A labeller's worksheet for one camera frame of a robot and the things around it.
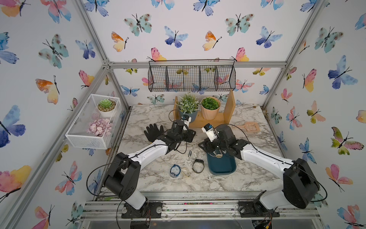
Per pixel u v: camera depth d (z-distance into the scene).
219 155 0.90
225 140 0.65
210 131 0.74
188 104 0.90
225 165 0.90
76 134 0.63
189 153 0.93
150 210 0.73
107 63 0.91
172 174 0.83
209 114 0.98
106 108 0.72
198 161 0.87
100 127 0.62
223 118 1.04
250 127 1.08
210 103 0.96
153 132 1.07
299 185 0.42
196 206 0.76
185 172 0.87
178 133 0.68
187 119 0.76
